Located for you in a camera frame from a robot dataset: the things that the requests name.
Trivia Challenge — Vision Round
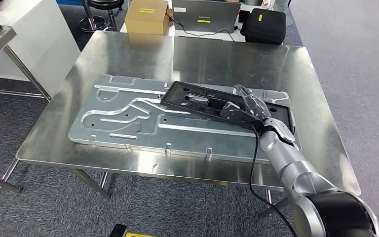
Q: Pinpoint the white cabinet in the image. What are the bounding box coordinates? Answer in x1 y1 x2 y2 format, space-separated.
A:
0 0 81 97

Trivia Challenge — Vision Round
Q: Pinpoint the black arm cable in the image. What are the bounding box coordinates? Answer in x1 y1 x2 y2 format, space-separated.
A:
249 122 299 237

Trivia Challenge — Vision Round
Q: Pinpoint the grooved aluminium plate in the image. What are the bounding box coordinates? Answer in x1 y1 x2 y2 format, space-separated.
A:
68 74 302 165

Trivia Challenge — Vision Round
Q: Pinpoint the black chrome stool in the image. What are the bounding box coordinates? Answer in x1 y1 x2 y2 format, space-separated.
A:
79 0 125 34

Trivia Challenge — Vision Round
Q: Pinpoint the steel workbench table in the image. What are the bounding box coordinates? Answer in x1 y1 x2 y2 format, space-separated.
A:
0 30 362 220

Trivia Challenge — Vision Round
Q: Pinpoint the black carrying case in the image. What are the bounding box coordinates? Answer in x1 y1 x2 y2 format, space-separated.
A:
240 8 287 45

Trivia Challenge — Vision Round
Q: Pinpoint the brown cardboard box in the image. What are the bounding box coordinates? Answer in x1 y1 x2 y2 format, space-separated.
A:
124 0 171 36

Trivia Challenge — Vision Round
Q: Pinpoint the black laptop cable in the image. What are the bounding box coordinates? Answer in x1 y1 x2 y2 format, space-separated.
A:
168 13 242 42

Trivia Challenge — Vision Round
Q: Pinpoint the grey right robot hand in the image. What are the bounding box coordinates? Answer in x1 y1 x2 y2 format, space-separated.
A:
222 84 272 123

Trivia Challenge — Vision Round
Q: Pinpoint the grey laptop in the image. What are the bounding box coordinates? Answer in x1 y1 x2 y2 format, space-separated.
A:
171 0 242 34

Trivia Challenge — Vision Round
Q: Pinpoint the black plastic plate bracket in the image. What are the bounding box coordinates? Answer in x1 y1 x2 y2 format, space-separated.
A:
160 81 296 135

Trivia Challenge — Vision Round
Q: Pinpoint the black flat robot part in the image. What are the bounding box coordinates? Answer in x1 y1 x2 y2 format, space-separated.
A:
108 224 128 237

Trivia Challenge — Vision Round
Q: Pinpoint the white desk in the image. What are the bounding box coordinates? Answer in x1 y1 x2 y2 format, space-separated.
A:
120 0 287 43

